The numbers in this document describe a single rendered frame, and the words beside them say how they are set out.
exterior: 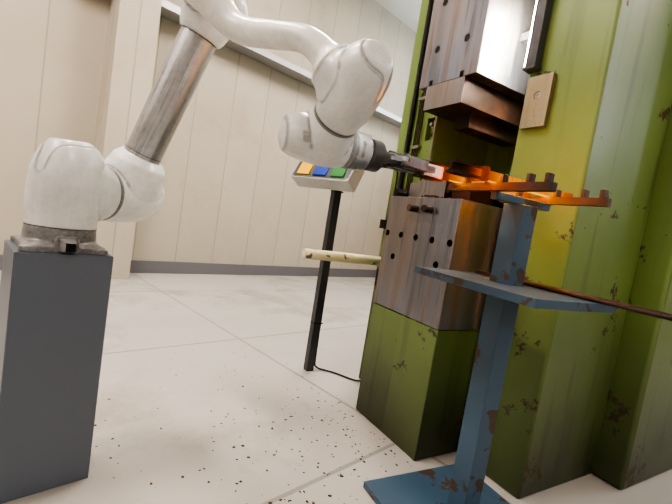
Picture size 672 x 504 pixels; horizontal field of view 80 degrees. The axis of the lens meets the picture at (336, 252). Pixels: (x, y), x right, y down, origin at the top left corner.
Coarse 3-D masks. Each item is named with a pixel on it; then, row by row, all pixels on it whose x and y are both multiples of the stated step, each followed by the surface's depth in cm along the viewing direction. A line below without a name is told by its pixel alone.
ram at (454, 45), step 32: (448, 0) 154; (480, 0) 140; (512, 0) 142; (448, 32) 152; (480, 32) 139; (512, 32) 144; (448, 64) 151; (480, 64) 139; (512, 64) 147; (512, 96) 155
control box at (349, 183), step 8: (296, 168) 196; (296, 176) 193; (304, 176) 190; (312, 176) 188; (320, 176) 185; (328, 176) 183; (344, 176) 178; (352, 176) 178; (360, 176) 184; (304, 184) 196; (312, 184) 193; (320, 184) 189; (328, 184) 186; (336, 184) 183; (344, 184) 180; (352, 184) 179
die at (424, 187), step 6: (420, 180) 158; (426, 180) 155; (414, 186) 160; (420, 186) 157; (426, 186) 154; (432, 186) 152; (438, 186) 149; (444, 186) 146; (414, 192) 160; (420, 192) 157; (426, 192) 154; (432, 192) 151; (438, 192) 149; (444, 192) 146; (492, 204) 160
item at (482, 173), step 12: (456, 168) 93; (468, 168) 94; (480, 168) 95; (480, 180) 96; (492, 180) 97; (516, 180) 101; (528, 192) 107; (540, 192) 106; (552, 192) 108; (564, 192) 110
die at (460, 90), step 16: (464, 80) 143; (432, 96) 157; (448, 96) 149; (464, 96) 144; (480, 96) 148; (496, 96) 152; (432, 112) 160; (448, 112) 157; (464, 112) 154; (480, 112) 151; (496, 112) 153; (512, 112) 158; (512, 128) 165
